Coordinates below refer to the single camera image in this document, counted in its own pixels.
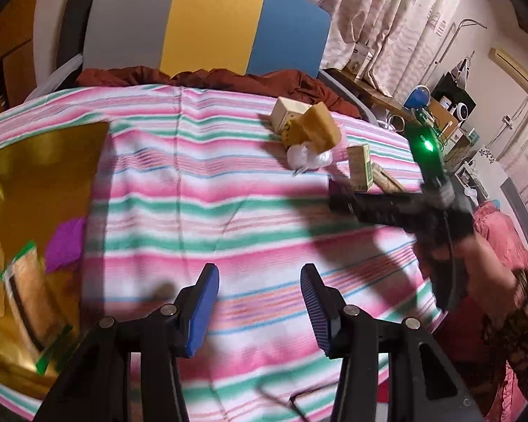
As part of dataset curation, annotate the white wrapped roll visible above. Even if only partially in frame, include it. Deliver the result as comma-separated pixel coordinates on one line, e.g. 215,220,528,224
25,53,83,102

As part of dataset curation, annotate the beige patterned curtain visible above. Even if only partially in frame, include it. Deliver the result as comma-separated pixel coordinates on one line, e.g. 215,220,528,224
308,0,461,101

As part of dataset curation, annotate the green white small box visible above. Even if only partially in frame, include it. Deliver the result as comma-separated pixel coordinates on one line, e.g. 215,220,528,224
346,144,374,192

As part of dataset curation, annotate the yellow smiley sock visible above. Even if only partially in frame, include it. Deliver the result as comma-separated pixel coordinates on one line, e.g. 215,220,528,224
280,118,310,149

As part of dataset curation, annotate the grey yellow blue headboard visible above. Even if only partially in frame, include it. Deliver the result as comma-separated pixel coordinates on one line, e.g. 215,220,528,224
83,0,331,76

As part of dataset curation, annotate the green edged cracker packet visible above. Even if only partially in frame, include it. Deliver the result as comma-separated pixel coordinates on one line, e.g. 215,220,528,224
0,241,73,375

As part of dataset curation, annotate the small cracker packet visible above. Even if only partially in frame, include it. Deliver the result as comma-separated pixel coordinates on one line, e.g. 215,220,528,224
371,162,405,193

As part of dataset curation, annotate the purple snack packet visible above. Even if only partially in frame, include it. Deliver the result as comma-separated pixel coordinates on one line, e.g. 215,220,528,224
44,217,87,273

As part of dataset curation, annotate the gold metal tin box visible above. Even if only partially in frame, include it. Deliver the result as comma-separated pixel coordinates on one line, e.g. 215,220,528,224
0,120,112,401

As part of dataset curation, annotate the yellow sponge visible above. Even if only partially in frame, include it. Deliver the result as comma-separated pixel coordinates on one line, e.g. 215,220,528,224
298,102,341,153

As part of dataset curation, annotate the wooden side desk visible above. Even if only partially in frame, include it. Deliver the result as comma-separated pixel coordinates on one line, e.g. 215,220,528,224
324,69,476,162

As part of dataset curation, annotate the clear plastic bottle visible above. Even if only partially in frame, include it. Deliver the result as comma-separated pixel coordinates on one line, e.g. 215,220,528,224
287,142,333,172

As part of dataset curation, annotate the cream cardboard box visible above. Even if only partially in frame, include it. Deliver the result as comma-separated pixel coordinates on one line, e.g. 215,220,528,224
270,97,311,134

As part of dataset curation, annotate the black rolled mat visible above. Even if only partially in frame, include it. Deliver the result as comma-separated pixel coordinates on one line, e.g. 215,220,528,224
56,0,93,82

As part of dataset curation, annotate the dark red blanket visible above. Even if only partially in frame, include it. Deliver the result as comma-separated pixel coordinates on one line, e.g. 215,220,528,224
75,66,365,120

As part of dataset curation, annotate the striped pink green bedspread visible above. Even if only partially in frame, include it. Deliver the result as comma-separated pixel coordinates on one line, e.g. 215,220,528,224
0,85,442,421

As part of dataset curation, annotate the person right hand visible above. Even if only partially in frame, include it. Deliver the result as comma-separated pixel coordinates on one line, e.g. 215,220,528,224
452,232,518,329

